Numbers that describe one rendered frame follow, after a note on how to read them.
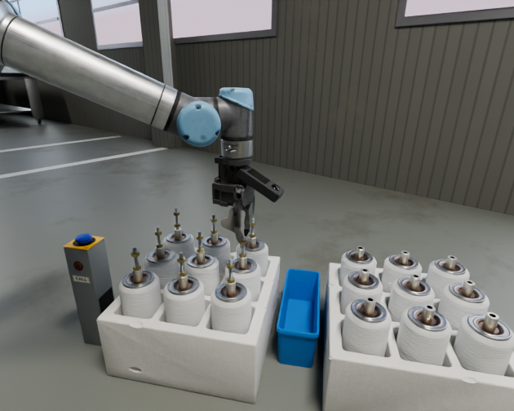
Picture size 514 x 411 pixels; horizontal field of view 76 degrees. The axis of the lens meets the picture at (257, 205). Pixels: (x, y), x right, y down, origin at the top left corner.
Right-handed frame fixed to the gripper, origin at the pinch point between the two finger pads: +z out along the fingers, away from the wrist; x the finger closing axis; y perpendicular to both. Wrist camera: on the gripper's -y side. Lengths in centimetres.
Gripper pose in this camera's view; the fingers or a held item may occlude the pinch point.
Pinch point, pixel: (245, 234)
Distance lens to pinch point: 84.7
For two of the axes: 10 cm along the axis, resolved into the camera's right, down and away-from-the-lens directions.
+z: -0.1, 9.3, 3.6
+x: -3.9, 3.3, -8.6
